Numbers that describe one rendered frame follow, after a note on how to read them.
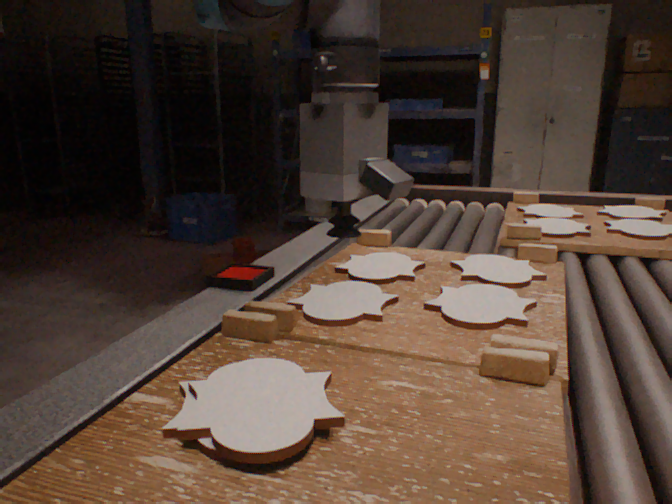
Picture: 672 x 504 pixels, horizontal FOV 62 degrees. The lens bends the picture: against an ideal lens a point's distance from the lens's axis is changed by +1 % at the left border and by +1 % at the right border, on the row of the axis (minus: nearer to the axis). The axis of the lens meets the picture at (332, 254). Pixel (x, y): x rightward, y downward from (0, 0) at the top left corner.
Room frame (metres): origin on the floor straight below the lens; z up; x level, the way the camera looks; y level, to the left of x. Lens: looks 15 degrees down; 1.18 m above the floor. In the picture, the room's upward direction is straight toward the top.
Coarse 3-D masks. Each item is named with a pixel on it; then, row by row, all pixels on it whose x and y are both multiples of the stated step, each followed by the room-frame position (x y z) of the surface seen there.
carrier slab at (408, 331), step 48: (288, 288) 0.71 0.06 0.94; (384, 288) 0.71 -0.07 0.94; (432, 288) 0.71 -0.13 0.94; (528, 288) 0.71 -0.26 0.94; (288, 336) 0.56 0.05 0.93; (336, 336) 0.55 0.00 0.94; (384, 336) 0.55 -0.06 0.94; (432, 336) 0.55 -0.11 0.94; (480, 336) 0.55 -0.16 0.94; (528, 336) 0.55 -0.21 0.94
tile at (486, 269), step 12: (456, 264) 0.80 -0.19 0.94; (468, 264) 0.79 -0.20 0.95; (480, 264) 0.79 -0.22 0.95; (492, 264) 0.79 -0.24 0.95; (504, 264) 0.79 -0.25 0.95; (516, 264) 0.79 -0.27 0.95; (528, 264) 0.81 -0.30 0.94; (468, 276) 0.74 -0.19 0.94; (480, 276) 0.74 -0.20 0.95; (492, 276) 0.73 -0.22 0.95; (504, 276) 0.73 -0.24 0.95; (516, 276) 0.73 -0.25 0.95; (528, 276) 0.73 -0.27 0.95; (540, 276) 0.74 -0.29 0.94
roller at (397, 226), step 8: (416, 200) 1.48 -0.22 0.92; (424, 200) 1.51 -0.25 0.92; (408, 208) 1.38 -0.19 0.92; (416, 208) 1.40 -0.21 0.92; (424, 208) 1.46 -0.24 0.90; (400, 216) 1.28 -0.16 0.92; (408, 216) 1.30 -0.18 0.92; (416, 216) 1.36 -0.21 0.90; (392, 224) 1.19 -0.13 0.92; (400, 224) 1.21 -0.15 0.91; (408, 224) 1.27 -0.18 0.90; (392, 232) 1.14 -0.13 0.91; (400, 232) 1.18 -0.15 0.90; (392, 240) 1.11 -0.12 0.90
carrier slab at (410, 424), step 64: (384, 384) 0.45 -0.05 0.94; (448, 384) 0.45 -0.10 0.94; (512, 384) 0.45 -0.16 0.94; (64, 448) 0.36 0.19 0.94; (128, 448) 0.35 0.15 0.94; (192, 448) 0.35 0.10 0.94; (320, 448) 0.35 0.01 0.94; (384, 448) 0.35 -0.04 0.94; (448, 448) 0.35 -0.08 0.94; (512, 448) 0.35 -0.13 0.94
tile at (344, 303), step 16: (320, 288) 0.68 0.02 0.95; (336, 288) 0.68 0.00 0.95; (352, 288) 0.68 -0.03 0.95; (368, 288) 0.68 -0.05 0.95; (288, 304) 0.63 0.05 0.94; (304, 304) 0.63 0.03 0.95; (320, 304) 0.62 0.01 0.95; (336, 304) 0.62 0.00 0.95; (352, 304) 0.62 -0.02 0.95; (368, 304) 0.62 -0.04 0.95; (384, 304) 0.63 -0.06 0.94; (320, 320) 0.58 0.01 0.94; (336, 320) 0.58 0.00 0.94; (352, 320) 0.59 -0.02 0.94; (368, 320) 0.60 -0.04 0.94
